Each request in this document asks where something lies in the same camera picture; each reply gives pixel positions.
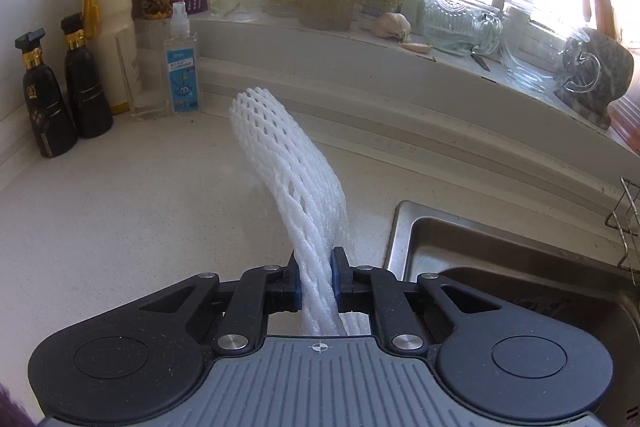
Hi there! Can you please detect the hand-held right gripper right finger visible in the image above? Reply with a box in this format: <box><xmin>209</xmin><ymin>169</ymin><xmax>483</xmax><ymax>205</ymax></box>
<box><xmin>331</xmin><ymin>247</ymin><xmax>504</xmax><ymax>353</ymax></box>

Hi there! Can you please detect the metal wire rack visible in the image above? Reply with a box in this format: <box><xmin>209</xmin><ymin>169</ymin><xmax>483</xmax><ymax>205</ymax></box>
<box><xmin>604</xmin><ymin>176</ymin><xmax>640</xmax><ymax>274</ymax></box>

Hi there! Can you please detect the garlic bulb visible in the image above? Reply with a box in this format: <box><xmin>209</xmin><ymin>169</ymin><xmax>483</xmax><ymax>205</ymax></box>
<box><xmin>372</xmin><ymin>11</ymin><xmax>412</xmax><ymax>41</ymax></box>

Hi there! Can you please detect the white bottle with yellow cap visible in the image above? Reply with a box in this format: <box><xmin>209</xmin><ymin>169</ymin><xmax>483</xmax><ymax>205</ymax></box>
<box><xmin>81</xmin><ymin>0</ymin><xmax>139</xmax><ymax>116</ymax></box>

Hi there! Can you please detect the clear glass teapot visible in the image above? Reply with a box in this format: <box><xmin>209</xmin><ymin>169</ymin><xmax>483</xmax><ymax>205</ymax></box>
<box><xmin>499</xmin><ymin>0</ymin><xmax>602</xmax><ymax>96</ymax></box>

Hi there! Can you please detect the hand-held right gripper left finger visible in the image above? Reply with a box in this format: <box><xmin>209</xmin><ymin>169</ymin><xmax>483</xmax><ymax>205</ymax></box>
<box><xmin>135</xmin><ymin>252</ymin><xmax>303</xmax><ymax>356</ymax></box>

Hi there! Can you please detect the stainless steel sink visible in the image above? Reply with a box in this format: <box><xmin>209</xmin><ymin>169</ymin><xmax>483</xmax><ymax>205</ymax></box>
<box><xmin>384</xmin><ymin>200</ymin><xmax>640</xmax><ymax>360</ymax></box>

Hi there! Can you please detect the white foam fruit net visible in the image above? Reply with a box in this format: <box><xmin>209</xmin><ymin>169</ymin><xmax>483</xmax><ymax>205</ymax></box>
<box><xmin>228</xmin><ymin>87</ymin><xmax>354</xmax><ymax>338</ymax></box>

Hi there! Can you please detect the clear rectangular glass container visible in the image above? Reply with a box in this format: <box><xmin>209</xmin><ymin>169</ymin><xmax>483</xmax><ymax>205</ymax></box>
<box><xmin>115</xmin><ymin>19</ymin><xmax>170</xmax><ymax>123</ymax></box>

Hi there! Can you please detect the clear spray bottle blue label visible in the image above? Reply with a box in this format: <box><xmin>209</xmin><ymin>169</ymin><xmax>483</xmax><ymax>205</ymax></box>
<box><xmin>167</xmin><ymin>2</ymin><xmax>200</xmax><ymax>113</ymax></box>

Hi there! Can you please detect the black bottle with gold cap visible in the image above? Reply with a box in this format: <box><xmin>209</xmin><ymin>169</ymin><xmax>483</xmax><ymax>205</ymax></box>
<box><xmin>14</xmin><ymin>28</ymin><xmax>79</xmax><ymax>159</ymax></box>
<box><xmin>60</xmin><ymin>12</ymin><xmax>115</xmax><ymax>140</ymax></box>

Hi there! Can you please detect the grey mottled stone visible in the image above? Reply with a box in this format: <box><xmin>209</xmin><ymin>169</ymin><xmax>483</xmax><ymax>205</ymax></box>
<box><xmin>554</xmin><ymin>26</ymin><xmax>635</xmax><ymax>130</ymax></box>

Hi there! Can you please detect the glass jar lying down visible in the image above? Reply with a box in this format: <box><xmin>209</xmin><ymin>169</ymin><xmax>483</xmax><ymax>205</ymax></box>
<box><xmin>417</xmin><ymin>0</ymin><xmax>503</xmax><ymax>57</ymax></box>

